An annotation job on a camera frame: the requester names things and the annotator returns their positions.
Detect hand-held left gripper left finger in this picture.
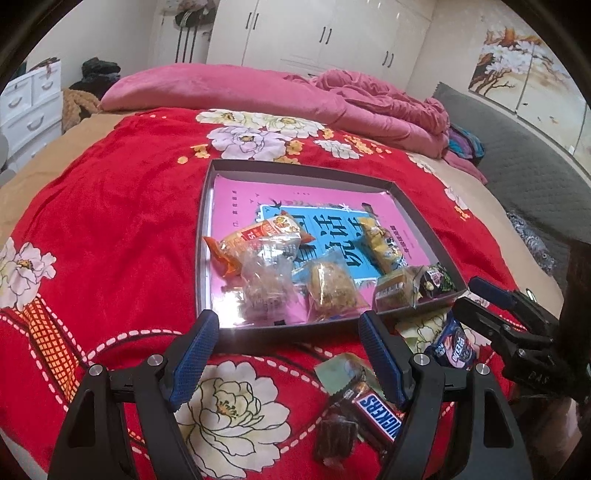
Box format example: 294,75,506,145
48,309,220,480

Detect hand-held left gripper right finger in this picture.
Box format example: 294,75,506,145
358,310,529,480

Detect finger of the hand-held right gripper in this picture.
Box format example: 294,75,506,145
470,277,555,324
455,298,513,356

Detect dark green snack packet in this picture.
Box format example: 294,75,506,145
413,263,458,301

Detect clear-wrapped yellow cake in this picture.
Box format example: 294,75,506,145
373,268,421,313

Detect dark cardboard box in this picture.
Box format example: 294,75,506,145
196,159,468,344

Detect clear-wrapped yellow round pastry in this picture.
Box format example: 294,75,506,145
295,251,370,328

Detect clear-wrapped brown pastry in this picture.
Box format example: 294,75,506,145
222,237,305,326

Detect yellow snack packet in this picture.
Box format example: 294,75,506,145
358,217,409,275

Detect orange snack packet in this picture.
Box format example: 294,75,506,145
203,210,315,278

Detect person's right forearm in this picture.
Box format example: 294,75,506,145
512,237,591,462

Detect blue cookie packet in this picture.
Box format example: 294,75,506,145
422,311,478,372

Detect pale green snack packet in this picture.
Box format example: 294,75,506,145
314,353,375,395

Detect brown chocolate bar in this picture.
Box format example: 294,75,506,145
332,369,411,450

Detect grey patterned cloth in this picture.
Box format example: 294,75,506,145
505,210,561,278

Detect clear-wrapped dark brown candy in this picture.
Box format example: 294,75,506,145
314,413,361,464

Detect grey padded headboard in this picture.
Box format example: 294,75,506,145
429,82,591,250

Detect colourful folded clothes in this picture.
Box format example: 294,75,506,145
445,124,485,160

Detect pink picture book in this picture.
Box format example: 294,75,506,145
210,180,430,324

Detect red floral blanket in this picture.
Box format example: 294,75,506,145
0,107,522,480

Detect crumpled pink quilt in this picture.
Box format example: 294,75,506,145
309,69,451,160

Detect pink pillow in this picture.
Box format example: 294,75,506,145
99,64,319,114

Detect brown knitted cloth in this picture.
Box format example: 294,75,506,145
62,88,102,134

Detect white drawer cabinet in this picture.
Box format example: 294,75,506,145
0,60,63,174

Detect black clothes pile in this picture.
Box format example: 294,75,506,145
69,58,122,93

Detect hanging dark clothes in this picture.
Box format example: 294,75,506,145
159,0,218,65

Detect floral wall painting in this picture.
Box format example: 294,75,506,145
468,16,578,112

